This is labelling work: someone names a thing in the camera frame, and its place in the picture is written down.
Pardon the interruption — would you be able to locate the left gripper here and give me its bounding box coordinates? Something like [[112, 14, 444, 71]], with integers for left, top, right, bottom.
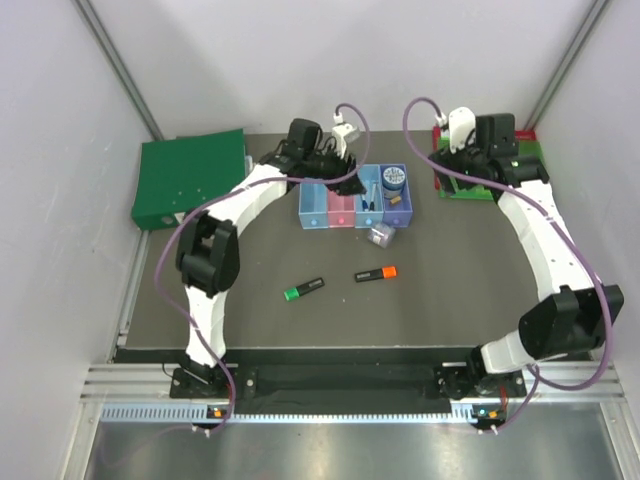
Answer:
[[303, 141, 366, 197]]

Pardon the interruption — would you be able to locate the pink drawer bin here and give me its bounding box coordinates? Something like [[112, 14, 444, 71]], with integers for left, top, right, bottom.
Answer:
[[327, 191, 355, 228]]

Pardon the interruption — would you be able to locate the black capped whiteboard marker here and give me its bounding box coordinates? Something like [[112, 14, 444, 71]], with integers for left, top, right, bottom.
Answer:
[[368, 182, 377, 211]]

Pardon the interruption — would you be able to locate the green transparent folder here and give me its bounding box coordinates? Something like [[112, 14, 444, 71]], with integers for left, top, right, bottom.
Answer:
[[434, 138, 544, 201]]

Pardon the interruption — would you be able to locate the blue lidded round jar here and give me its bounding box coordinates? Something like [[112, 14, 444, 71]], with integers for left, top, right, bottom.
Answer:
[[381, 165, 407, 199]]

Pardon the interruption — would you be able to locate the purple drawer bin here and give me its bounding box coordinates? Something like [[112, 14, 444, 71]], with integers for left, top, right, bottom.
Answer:
[[380, 164, 413, 228]]

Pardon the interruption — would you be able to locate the clear jar of paper clips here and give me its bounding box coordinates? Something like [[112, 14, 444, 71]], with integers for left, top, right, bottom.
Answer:
[[367, 222, 396, 249]]

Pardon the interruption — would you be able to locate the orange capped black highlighter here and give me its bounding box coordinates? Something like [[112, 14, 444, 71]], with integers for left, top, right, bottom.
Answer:
[[354, 266, 397, 283]]

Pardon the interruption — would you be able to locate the green capped black highlighter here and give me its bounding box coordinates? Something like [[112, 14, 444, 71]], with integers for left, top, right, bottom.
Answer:
[[283, 277, 325, 302]]

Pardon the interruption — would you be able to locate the light blue end drawer bin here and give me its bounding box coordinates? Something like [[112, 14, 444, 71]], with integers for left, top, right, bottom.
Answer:
[[298, 183, 329, 230]]

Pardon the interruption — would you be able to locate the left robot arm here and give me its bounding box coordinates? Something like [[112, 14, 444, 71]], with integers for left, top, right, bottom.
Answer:
[[175, 113, 365, 397]]

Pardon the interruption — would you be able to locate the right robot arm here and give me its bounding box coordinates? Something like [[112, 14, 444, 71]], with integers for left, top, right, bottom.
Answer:
[[431, 107, 624, 396]]

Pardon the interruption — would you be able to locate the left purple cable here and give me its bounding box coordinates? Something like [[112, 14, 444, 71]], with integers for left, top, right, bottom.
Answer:
[[152, 103, 372, 441]]

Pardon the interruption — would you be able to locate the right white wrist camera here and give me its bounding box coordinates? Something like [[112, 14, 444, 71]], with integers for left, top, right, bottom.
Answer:
[[435, 107, 476, 154]]

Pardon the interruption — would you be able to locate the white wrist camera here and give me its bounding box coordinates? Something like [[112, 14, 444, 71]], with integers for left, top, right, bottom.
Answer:
[[435, 107, 476, 154], [331, 113, 361, 158]]

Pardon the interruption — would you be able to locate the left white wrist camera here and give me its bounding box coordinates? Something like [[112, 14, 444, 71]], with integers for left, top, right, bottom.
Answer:
[[331, 113, 361, 158]]

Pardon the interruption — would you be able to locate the green ring binder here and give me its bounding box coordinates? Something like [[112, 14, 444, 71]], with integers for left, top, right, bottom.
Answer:
[[131, 129, 245, 231]]

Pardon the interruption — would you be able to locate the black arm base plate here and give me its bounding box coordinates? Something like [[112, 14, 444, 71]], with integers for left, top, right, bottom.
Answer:
[[169, 347, 526, 413]]

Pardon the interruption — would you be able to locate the slotted cable duct rail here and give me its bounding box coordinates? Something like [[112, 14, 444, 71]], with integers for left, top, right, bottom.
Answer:
[[96, 398, 502, 427]]

